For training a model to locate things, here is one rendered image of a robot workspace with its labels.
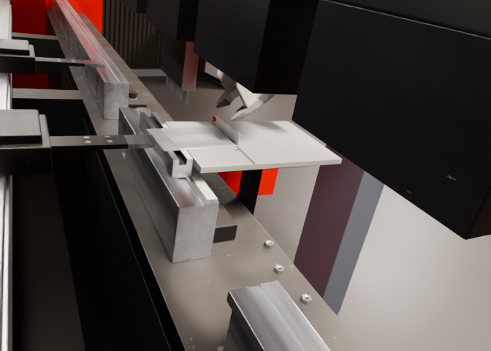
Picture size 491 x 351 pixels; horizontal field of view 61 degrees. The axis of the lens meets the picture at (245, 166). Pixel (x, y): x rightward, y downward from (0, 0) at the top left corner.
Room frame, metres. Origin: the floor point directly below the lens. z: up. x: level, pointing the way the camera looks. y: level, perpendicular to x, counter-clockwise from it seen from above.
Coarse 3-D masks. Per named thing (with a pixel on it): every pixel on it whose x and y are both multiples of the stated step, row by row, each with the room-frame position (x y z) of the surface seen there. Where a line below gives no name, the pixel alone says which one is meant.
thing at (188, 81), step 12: (168, 36) 0.62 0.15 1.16; (168, 48) 0.61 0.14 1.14; (180, 48) 0.57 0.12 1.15; (192, 48) 0.56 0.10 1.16; (168, 60) 0.61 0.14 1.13; (180, 60) 0.56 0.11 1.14; (192, 60) 0.56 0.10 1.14; (168, 72) 0.61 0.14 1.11; (180, 72) 0.56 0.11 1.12; (192, 72) 0.56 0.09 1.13; (168, 84) 0.63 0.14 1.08; (180, 84) 0.56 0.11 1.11; (192, 84) 0.56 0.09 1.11; (180, 96) 0.58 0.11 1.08
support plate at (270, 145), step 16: (240, 128) 0.72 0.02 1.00; (256, 128) 0.74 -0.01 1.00; (272, 128) 0.76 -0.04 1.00; (288, 128) 0.77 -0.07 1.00; (240, 144) 0.65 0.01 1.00; (256, 144) 0.66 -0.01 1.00; (272, 144) 0.67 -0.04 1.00; (288, 144) 0.69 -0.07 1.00; (304, 144) 0.70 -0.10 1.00; (320, 144) 0.72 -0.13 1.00; (208, 160) 0.56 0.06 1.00; (224, 160) 0.57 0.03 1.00; (240, 160) 0.58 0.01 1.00; (256, 160) 0.59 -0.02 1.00; (272, 160) 0.60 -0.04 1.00; (288, 160) 0.62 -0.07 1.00; (304, 160) 0.63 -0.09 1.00; (320, 160) 0.64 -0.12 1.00; (336, 160) 0.66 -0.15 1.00
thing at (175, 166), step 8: (144, 112) 0.71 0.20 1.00; (152, 112) 0.72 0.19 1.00; (144, 120) 0.68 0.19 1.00; (152, 120) 0.70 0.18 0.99; (160, 120) 0.69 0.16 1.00; (144, 128) 0.68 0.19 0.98; (152, 128) 0.64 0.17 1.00; (160, 128) 0.67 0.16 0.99; (160, 152) 0.59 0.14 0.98; (168, 152) 0.56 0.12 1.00; (176, 152) 0.59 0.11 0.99; (168, 160) 0.56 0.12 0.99; (176, 160) 0.54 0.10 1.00; (184, 160) 0.56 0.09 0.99; (192, 160) 0.55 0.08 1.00; (168, 168) 0.55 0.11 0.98; (176, 168) 0.54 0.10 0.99; (184, 168) 0.55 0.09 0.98; (176, 176) 0.54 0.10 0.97; (184, 176) 0.55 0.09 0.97
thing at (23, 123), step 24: (0, 120) 0.49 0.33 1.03; (24, 120) 0.50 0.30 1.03; (0, 144) 0.44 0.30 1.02; (24, 144) 0.46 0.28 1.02; (48, 144) 0.47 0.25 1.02; (72, 144) 0.52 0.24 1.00; (96, 144) 0.53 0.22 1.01; (120, 144) 0.55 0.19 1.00; (144, 144) 0.57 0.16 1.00; (0, 168) 0.43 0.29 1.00; (24, 168) 0.45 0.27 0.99; (48, 168) 0.46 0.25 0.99
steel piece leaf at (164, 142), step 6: (150, 132) 0.62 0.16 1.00; (156, 132) 0.62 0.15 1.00; (162, 132) 0.63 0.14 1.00; (156, 138) 0.60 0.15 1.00; (162, 138) 0.60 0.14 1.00; (168, 138) 0.61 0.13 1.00; (162, 144) 0.58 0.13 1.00; (168, 144) 0.59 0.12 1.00; (174, 144) 0.59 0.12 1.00; (168, 150) 0.56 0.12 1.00; (174, 150) 0.57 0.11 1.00
